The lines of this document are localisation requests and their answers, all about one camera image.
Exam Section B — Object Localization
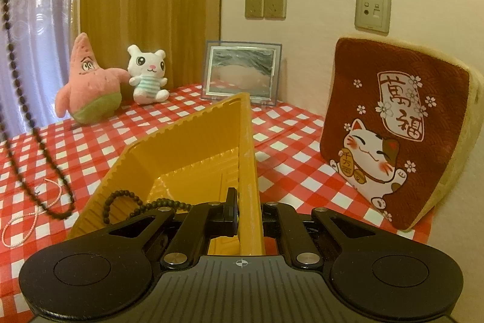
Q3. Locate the dark brown bead bracelet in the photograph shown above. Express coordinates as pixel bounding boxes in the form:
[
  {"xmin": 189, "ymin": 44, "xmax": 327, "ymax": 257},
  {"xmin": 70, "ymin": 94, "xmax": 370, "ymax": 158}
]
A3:
[{"xmin": 102, "ymin": 188, "xmax": 194, "ymax": 230}]

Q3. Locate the sheer purple curtain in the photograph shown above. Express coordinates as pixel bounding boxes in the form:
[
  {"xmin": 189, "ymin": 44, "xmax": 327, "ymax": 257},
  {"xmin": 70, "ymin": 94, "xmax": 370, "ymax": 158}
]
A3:
[{"xmin": 0, "ymin": 0, "xmax": 86, "ymax": 137}]

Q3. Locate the yellow plastic tray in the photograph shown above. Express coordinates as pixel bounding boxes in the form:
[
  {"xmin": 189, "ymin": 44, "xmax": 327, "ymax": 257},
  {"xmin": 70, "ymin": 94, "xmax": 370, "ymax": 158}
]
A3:
[{"xmin": 67, "ymin": 92, "xmax": 267, "ymax": 258}]

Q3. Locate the red white checked tablecloth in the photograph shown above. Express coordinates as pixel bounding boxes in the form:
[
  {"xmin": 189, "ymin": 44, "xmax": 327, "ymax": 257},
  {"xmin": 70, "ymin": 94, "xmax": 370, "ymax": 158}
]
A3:
[{"xmin": 0, "ymin": 82, "xmax": 432, "ymax": 294}]

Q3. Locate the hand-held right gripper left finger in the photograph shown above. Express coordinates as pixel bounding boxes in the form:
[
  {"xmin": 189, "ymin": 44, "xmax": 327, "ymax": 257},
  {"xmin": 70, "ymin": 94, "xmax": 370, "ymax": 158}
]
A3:
[{"xmin": 100, "ymin": 187, "xmax": 241, "ymax": 269}]

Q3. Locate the thin pink bead necklace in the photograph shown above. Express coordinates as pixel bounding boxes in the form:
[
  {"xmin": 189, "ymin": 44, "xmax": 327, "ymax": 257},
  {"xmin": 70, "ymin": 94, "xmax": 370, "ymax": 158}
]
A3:
[{"xmin": 2, "ymin": 177, "xmax": 64, "ymax": 248}]

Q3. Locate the long dark bead necklace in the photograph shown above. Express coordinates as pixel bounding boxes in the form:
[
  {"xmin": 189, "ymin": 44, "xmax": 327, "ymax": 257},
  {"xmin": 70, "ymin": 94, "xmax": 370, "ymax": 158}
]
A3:
[{"xmin": 0, "ymin": 0, "xmax": 77, "ymax": 220}]

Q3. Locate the beige wall data socket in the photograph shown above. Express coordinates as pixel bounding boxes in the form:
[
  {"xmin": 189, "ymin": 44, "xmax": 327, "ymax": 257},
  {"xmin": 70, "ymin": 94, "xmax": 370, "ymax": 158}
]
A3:
[{"xmin": 355, "ymin": 0, "xmax": 391, "ymax": 35}]

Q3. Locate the pink starfish plush toy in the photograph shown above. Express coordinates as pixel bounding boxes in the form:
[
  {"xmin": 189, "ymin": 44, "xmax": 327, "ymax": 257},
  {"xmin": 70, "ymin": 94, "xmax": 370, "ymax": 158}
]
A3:
[{"xmin": 55, "ymin": 33, "xmax": 129, "ymax": 125}]

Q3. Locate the white rabbit plush toy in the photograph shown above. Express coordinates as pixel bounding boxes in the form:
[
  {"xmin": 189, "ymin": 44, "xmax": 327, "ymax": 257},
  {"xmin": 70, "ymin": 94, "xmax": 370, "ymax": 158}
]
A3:
[{"xmin": 126, "ymin": 44, "xmax": 170, "ymax": 105}]

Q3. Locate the clear picture frame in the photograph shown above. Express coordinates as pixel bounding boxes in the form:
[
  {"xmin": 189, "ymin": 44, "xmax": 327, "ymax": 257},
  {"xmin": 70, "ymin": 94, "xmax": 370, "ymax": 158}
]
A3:
[{"xmin": 200, "ymin": 39, "xmax": 284, "ymax": 107}]

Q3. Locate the brown lucky cat cushion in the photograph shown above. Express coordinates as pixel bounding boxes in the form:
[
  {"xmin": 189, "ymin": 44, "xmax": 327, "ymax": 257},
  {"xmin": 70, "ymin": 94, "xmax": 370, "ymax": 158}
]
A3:
[{"xmin": 319, "ymin": 36, "xmax": 484, "ymax": 233}]

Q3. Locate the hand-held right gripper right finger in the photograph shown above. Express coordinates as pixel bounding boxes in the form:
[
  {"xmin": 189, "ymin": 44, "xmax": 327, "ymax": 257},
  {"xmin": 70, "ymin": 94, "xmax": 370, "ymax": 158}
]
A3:
[{"xmin": 263, "ymin": 200, "xmax": 383, "ymax": 269}]

